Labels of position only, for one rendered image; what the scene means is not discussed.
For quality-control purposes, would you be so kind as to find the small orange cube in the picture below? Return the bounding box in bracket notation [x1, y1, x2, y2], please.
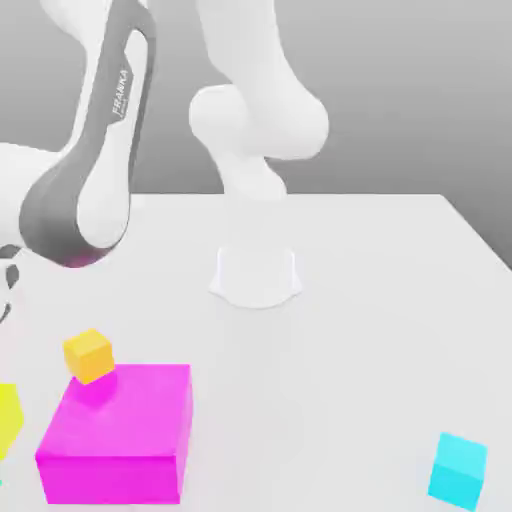
[62, 328, 116, 386]

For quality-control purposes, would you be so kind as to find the small cyan cube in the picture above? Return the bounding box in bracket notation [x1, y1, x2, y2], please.
[426, 431, 489, 512]

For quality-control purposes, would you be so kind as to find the small yellow cube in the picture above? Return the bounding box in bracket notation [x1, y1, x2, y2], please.
[0, 382, 25, 462]

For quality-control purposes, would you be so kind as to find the large magenta box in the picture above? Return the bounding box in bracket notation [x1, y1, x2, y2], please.
[34, 362, 194, 506]

